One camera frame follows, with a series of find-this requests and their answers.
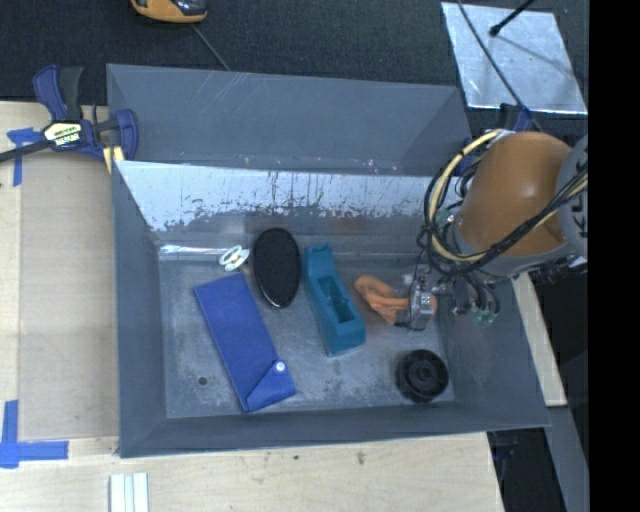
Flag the pale wood board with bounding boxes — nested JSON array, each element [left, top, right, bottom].
[[17, 151, 122, 442]]

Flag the blue flat pouch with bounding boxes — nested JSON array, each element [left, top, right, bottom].
[[192, 272, 298, 414]]

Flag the orange soft toy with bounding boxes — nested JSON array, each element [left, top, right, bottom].
[[353, 274, 439, 325]]

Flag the teal tape dispenser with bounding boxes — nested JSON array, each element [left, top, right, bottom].
[[301, 242, 367, 358]]

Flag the black oval case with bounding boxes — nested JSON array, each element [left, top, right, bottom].
[[251, 227, 303, 310]]

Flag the black round spool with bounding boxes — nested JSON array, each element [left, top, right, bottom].
[[394, 348, 450, 404]]

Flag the clear plastic ring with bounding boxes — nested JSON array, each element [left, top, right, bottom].
[[218, 244, 251, 273]]

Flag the grey metal bin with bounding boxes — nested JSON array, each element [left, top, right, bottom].
[[105, 63, 553, 459]]

